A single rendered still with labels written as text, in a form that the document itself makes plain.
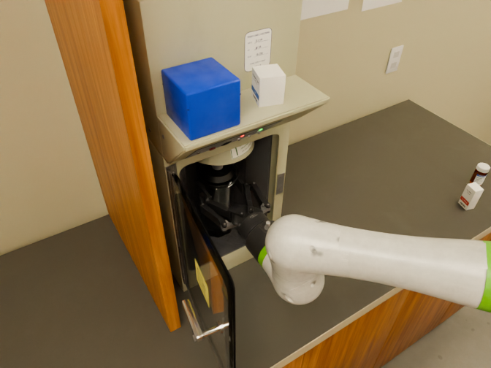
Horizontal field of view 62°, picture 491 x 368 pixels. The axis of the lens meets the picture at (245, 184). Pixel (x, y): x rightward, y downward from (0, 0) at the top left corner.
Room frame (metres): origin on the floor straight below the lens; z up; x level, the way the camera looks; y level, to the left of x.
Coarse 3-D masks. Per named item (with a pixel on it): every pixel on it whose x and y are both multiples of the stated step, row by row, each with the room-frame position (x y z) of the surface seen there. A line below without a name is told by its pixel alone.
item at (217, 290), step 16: (176, 176) 0.61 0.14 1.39; (176, 192) 0.60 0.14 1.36; (192, 208) 0.52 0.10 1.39; (192, 224) 0.51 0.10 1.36; (192, 240) 0.52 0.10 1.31; (208, 240) 0.45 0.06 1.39; (192, 256) 0.53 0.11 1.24; (208, 256) 0.43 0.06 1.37; (192, 272) 0.55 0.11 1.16; (208, 272) 0.44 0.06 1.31; (224, 272) 0.39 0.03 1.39; (192, 288) 0.57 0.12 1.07; (208, 288) 0.45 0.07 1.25; (224, 288) 0.37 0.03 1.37; (224, 304) 0.37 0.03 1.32; (208, 320) 0.46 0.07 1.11; (224, 320) 0.37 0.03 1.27; (208, 336) 0.48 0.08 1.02; (224, 336) 0.38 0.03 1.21; (224, 352) 0.38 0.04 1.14
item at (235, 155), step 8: (248, 144) 0.80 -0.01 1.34; (224, 152) 0.75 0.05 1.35; (232, 152) 0.76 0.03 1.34; (240, 152) 0.77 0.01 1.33; (248, 152) 0.78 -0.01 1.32; (208, 160) 0.74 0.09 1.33; (216, 160) 0.74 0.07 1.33; (224, 160) 0.74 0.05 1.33; (232, 160) 0.75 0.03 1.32; (240, 160) 0.76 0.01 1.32
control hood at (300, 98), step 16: (288, 80) 0.79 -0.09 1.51; (304, 80) 0.79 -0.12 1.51; (240, 96) 0.72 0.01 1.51; (288, 96) 0.72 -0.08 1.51; (304, 96) 0.72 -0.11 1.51; (320, 96) 0.72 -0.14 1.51; (240, 112) 0.66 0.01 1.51; (256, 112) 0.66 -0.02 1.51; (272, 112) 0.66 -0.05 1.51; (288, 112) 0.67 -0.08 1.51; (304, 112) 0.72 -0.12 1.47; (160, 128) 0.64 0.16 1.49; (176, 128) 0.60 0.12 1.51; (240, 128) 0.61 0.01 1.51; (256, 128) 0.64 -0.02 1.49; (176, 144) 0.57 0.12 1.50; (192, 144) 0.56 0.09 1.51; (208, 144) 0.58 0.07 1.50; (176, 160) 0.61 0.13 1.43
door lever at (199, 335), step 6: (186, 300) 0.45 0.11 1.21; (186, 306) 0.44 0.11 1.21; (186, 312) 0.42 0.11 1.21; (192, 312) 0.42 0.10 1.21; (192, 318) 0.41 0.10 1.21; (192, 324) 0.40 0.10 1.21; (198, 324) 0.40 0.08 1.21; (216, 324) 0.41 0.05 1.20; (192, 330) 0.39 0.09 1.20; (198, 330) 0.39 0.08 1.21; (210, 330) 0.39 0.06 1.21; (216, 330) 0.39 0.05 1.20; (198, 336) 0.38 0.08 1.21; (204, 336) 0.38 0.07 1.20
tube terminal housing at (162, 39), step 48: (144, 0) 0.65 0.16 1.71; (192, 0) 0.69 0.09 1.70; (240, 0) 0.74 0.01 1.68; (288, 0) 0.80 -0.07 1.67; (144, 48) 0.65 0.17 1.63; (192, 48) 0.69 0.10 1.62; (240, 48) 0.74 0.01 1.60; (288, 48) 0.80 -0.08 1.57; (144, 96) 0.69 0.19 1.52; (240, 144) 0.74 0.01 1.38; (288, 144) 0.82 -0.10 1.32
